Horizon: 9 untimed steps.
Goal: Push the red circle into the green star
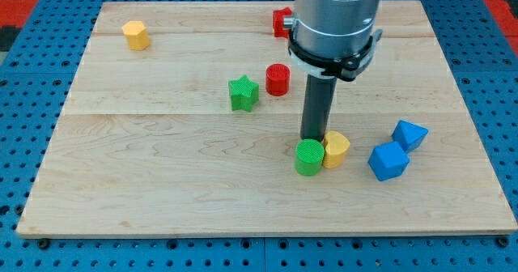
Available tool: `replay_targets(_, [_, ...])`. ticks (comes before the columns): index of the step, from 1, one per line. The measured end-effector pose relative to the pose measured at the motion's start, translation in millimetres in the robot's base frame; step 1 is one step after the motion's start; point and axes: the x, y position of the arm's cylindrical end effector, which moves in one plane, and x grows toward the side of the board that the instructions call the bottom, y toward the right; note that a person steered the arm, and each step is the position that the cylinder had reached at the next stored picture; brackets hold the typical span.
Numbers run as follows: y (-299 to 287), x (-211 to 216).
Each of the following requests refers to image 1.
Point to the yellow hexagon block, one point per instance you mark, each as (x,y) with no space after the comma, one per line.
(136,35)

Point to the wooden board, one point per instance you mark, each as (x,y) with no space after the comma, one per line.
(147,145)

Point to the red star block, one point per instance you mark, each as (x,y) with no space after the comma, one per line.
(278,17)

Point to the blue triangle block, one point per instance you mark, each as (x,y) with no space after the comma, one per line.
(409,135)

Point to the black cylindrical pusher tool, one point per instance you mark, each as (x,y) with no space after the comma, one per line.
(318,99)

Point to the green cylinder block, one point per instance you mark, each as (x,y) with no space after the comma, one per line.
(309,155)

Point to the blue cube block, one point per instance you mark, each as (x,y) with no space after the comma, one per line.
(388,161)

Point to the red cylinder block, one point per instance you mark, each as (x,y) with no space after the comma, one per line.
(277,79)

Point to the yellow heart block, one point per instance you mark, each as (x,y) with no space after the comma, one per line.
(336,146)

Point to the green star block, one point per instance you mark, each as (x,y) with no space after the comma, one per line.
(244,93)

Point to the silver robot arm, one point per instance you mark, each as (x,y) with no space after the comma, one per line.
(333,28)

